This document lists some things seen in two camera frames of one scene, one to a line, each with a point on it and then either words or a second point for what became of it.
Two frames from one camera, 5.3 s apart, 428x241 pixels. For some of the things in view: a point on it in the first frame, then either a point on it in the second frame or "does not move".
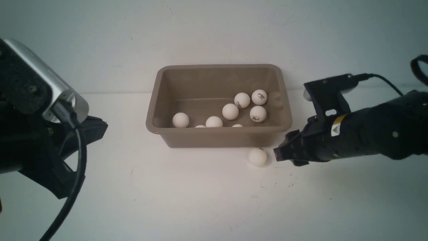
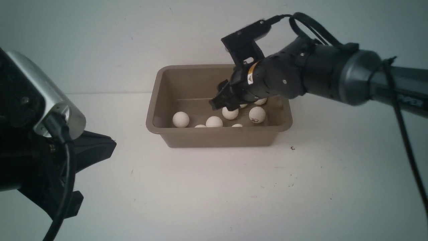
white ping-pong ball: x=214 y=122 does not move
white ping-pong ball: x=180 y=120 does not move
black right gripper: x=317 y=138 → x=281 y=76
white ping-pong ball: x=230 y=111 does not move
